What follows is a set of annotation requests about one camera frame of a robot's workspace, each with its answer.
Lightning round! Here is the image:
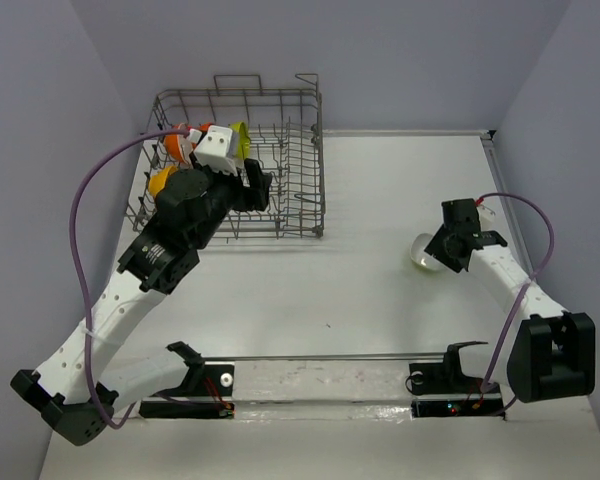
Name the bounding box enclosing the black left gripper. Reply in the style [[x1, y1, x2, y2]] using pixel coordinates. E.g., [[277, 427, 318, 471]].
[[190, 149, 274, 251]]

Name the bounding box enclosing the white bowl green outside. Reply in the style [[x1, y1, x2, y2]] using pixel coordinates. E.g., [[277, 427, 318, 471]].
[[409, 233, 445, 272]]

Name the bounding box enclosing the lime green bowl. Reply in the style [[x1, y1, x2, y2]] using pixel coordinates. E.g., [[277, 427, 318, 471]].
[[230, 121, 251, 161]]

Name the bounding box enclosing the white bowl orange outside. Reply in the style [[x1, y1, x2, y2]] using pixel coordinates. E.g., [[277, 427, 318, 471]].
[[163, 135, 196, 166]]

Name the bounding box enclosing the yellow bowl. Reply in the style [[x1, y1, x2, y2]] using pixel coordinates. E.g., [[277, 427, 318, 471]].
[[147, 165, 179, 198]]

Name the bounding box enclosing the red orange bowl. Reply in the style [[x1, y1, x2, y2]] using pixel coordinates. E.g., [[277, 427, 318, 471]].
[[198, 123, 213, 134]]

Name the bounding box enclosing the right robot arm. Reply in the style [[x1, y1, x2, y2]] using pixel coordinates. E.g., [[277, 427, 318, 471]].
[[424, 198, 596, 403]]

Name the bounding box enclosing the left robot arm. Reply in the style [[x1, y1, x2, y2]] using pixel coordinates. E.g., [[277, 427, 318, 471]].
[[11, 159, 273, 446]]

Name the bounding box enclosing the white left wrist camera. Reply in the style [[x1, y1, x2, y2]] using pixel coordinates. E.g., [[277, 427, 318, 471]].
[[186, 124, 244, 176]]

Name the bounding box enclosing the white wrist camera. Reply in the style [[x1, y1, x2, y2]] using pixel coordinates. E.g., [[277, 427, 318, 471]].
[[186, 124, 244, 176], [476, 203, 497, 231]]

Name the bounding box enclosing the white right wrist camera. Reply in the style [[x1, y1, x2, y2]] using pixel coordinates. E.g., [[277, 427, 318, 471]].
[[476, 203, 497, 231]]

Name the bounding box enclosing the grey wire dish rack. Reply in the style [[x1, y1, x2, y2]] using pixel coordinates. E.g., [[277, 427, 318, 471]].
[[146, 73, 326, 246]]

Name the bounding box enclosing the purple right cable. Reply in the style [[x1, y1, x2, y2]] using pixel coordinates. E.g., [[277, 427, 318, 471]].
[[479, 192, 556, 416]]

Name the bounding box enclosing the purple cable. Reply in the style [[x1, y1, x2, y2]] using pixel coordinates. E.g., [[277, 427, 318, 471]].
[[479, 192, 556, 416], [69, 128, 231, 431]]

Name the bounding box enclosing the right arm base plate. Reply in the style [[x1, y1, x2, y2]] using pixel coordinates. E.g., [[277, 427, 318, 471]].
[[405, 363, 505, 419]]

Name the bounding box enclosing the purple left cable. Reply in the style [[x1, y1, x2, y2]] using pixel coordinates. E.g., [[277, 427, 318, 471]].
[[69, 128, 231, 431]]

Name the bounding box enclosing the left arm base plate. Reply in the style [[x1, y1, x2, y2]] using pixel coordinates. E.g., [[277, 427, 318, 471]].
[[138, 362, 235, 420]]

